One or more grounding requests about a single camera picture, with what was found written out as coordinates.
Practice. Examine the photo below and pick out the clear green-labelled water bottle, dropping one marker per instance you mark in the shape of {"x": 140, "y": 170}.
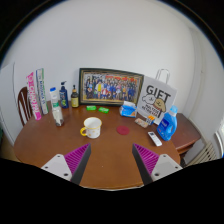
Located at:
{"x": 57, "y": 116}

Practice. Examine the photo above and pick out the white radiator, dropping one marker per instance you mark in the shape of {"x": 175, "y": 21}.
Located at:
{"x": 205, "y": 153}

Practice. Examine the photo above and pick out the colourful puzzle cube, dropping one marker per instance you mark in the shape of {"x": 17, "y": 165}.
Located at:
{"x": 151, "y": 119}

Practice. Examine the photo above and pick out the dark blue pump bottle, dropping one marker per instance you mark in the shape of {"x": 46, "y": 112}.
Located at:
{"x": 63, "y": 96}

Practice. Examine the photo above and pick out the white remote control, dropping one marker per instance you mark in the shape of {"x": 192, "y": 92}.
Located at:
{"x": 154, "y": 138}

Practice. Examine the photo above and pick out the framed group photo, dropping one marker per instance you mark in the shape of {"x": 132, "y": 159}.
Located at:
{"x": 110, "y": 87}

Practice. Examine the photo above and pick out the blue detergent bottle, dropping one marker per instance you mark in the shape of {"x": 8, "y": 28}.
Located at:
{"x": 167, "y": 125}

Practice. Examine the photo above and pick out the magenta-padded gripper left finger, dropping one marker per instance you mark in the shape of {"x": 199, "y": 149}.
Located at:
{"x": 56, "y": 165}

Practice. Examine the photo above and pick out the brown pump bottle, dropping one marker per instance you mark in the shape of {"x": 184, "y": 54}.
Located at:
{"x": 74, "y": 98}

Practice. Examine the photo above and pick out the flat round red coaster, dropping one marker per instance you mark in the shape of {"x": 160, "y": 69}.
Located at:
{"x": 123, "y": 130}

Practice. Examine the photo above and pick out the dark wooden chair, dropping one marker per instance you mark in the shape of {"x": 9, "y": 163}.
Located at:
{"x": 23, "y": 106}

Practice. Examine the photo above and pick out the small floral patterned pouch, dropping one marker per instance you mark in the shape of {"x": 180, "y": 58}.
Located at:
{"x": 141, "y": 122}

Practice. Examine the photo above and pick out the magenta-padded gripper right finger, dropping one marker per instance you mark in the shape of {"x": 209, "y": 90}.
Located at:
{"x": 165, "y": 165}

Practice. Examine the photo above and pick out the white bottle with blue cap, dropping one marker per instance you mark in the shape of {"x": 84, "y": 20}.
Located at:
{"x": 53, "y": 93}

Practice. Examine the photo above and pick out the white printed paper gift bag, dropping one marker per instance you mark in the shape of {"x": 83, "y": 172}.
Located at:
{"x": 156, "y": 98}

